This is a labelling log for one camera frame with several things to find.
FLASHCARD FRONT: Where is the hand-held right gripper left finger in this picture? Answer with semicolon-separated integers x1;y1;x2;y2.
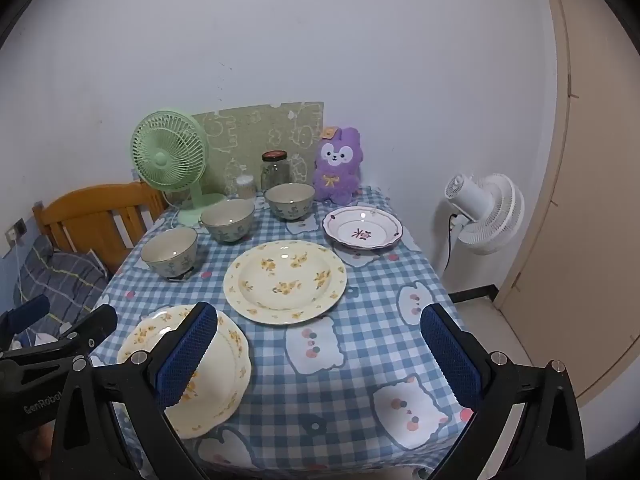
50;301;221;480

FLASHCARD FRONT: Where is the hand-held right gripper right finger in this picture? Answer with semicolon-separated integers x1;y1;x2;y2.
420;302;586;480

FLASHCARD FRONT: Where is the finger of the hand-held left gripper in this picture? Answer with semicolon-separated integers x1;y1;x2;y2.
0;304;119;376
0;294;52;343

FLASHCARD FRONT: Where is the scalloped yellow floral plate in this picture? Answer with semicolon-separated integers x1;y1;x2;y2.
117;305;252;440

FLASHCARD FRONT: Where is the floral ceramic bowl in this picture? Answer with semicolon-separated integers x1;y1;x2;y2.
264;183;316;222
200;199;256;244
140;226;199;279

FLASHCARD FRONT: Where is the round yellow floral plate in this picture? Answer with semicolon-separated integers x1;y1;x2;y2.
223;240;348;325

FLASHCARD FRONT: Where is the white red-rimmed plate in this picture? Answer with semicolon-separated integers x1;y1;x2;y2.
322;205;404;252

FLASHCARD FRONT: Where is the grey plaid blanket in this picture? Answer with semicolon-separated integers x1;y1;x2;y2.
10;235;108;341

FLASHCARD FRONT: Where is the blue checkered tablecloth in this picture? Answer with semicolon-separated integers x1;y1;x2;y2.
87;186;481;480

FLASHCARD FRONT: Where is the wooden bed headboard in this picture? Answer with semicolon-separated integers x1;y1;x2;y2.
32;181;168;273

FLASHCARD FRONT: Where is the white standing fan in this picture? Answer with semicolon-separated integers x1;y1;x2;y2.
444;173;526;256

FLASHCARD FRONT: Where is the green desk fan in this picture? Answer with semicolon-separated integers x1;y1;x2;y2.
131;108;227;227

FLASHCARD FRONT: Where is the glass jar with dark lid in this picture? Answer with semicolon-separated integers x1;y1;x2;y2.
260;151;292;192

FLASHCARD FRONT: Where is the beige door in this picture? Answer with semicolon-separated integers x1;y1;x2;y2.
500;0;640;406

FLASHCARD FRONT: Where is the purple plush toy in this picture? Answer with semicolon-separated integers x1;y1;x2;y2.
312;126;362;204

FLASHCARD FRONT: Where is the green printed mat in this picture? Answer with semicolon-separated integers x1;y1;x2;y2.
192;101;325;196

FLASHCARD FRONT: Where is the wall outlet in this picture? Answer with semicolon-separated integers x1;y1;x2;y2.
4;219;27;246

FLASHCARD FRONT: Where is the white power cable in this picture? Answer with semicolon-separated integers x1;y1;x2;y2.
164;204;185;235

